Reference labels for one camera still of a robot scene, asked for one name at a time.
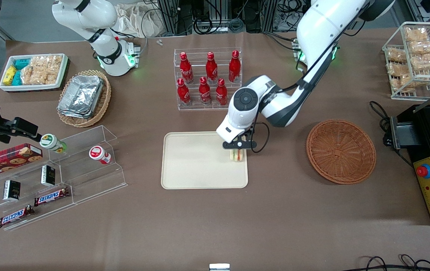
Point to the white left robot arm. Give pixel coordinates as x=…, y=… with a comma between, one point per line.
x=320, y=30

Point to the small black box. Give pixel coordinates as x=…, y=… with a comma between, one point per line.
x=48, y=175
x=11, y=190

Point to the round brown wicker basket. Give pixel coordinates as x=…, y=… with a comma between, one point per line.
x=341, y=152

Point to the clear bagged pastry snack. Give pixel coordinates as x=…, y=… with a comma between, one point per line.
x=397, y=69
x=427, y=61
x=396, y=55
x=416, y=34
x=401, y=83
x=423, y=47

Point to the red cola bottle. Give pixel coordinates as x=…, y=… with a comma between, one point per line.
x=185, y=70
x=211, y=69
x=204, y=93
x=183, y=94
x=234, y=68
x=221, y=94

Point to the red tartan cookie box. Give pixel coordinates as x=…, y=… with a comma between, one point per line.
x=8, y=160

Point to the aluminium frame post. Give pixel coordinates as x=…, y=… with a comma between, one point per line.
x=167, y=15
x=269, y=15

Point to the clear acrylic tiered shelf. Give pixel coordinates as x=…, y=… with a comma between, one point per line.
x=87, y=180

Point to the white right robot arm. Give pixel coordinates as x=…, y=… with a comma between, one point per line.
x=102, y=15

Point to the yellow snack box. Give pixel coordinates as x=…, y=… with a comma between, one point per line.
x=9, y=75

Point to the clear acrylic bottle rack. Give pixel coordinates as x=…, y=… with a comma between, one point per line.
x=196, y=107

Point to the clear rice cracker pack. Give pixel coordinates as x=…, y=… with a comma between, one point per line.
x=47, y=62
x=45, y=77
x=27, y=75

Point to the aluminium foil tray stack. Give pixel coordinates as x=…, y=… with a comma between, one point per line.
x=81, y=96

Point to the beige plastic tray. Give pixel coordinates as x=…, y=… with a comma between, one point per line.
x=196, y=162

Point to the snickers chocolate bar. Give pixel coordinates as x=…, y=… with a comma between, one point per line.
x=15, y=216
x=51, y=196

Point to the green capped small bottle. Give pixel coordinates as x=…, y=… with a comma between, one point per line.
x=51, y=142

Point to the triangular sandwich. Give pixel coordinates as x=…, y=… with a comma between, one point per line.
x=237, y=155

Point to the teal snack box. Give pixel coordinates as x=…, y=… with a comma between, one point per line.
x=17, y=78
x=22, y=63

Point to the oval light wicker basket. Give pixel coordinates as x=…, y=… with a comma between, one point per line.
x=104, y=101

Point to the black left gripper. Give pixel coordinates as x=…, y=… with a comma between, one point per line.
x=248, y=133

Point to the red emergency stop button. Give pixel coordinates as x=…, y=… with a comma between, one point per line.
x=423, y=171

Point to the red capped small bottle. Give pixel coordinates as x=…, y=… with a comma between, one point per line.
x=99, y=154

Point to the white cloth bag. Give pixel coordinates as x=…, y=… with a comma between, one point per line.
x=135, y=20

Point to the black table appliance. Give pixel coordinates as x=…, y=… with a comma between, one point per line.
x=423, y=143

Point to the white rectangular snack tray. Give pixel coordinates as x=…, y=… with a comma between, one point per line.
x=8, y=87

